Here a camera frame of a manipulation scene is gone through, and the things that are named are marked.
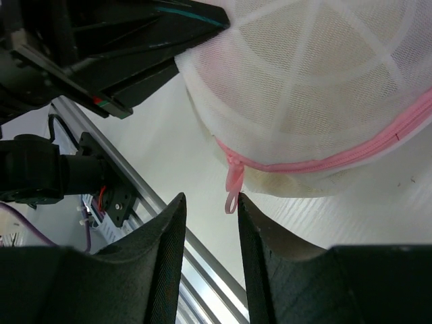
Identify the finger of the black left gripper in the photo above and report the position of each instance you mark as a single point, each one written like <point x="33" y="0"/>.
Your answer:
<point x="118" y="81"/>
<point x="103" y="30"/>

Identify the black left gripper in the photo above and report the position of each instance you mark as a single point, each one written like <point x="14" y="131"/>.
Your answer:
<point x="30" y="76"/>

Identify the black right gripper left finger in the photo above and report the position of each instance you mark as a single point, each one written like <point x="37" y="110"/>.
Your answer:
<point x="133" y="280"/>

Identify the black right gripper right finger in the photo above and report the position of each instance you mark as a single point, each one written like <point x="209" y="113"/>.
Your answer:
<point x="290" y="280"/>

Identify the white pink-zip mesh laundry bag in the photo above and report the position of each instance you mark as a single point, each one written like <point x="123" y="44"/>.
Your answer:
<point x="299" y="95"/>

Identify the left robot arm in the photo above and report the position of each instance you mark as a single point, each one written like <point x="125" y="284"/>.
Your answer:
<point x="33" y="171"/>

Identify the aluminium mounting rail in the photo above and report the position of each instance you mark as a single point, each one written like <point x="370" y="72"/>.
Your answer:
<point x="207" y="292"/>

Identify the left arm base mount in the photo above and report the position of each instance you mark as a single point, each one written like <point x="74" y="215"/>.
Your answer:
<point x="116" y="197"/>

